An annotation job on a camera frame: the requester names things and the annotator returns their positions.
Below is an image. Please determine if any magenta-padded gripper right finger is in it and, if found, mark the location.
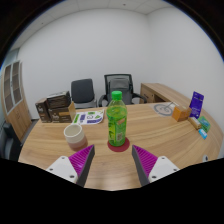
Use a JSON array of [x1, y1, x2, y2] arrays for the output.
[[131, 144, 181, 187]]

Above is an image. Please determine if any flat round red coaster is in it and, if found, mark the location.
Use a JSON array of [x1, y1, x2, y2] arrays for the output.
[[107, 136, 131, 153]]

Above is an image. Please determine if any dark brown cardboard box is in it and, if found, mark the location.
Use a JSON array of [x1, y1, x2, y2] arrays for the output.
[[34, 97, 53, 124]]

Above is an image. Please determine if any wooden shelf cabinet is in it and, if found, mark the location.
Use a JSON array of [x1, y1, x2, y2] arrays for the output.
[[0, 59, 33, 143]]

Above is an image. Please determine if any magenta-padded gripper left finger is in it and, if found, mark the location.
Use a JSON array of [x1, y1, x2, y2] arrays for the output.
[[45, 144, 96, 187]]

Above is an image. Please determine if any black mesh office chair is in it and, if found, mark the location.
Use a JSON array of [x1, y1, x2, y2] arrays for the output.
[[97, 73, 148, 108]]

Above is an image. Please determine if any black leather sofa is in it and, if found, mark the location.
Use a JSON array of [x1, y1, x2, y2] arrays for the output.
[[0, 121, 23, 162]]

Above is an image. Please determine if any printed white paper leaflet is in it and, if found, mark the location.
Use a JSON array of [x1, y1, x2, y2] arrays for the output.
[[71, 109, 105, 126]]

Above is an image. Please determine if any small green box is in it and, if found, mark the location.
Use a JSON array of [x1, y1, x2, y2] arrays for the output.
[[197, 115, 212, 134]]

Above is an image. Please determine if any purple standing card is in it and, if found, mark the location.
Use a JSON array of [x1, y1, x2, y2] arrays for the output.
[[189, 91, 205, 120]]

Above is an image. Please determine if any plain black chair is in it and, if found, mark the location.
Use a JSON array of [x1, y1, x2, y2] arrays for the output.
[[70, 78, 98, 109]]

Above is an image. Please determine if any white and brown cup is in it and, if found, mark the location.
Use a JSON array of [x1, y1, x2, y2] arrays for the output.
[[63, 123, 89, 152]]

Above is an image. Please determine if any wooden side desk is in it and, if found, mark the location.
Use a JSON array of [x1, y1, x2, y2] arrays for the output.
[[139, 82, 194, 105]]

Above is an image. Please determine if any green drink bottle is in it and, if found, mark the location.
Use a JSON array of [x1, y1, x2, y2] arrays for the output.
[[105, 90, 128, 148]]

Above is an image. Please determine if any small blue packet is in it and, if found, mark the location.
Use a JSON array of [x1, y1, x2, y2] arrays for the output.
[[197, 127, 208, 140]]

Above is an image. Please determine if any small orange-brown box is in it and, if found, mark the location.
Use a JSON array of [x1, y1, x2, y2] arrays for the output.
[[171, 105, 193, 123]]

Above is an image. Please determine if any small beige box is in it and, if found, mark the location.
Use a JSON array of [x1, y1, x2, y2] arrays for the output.
[[187, 116, 203, 130]]

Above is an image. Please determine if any white pad with circle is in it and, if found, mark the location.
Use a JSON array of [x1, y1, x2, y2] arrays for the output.
[[153, 102, 178, 118]]

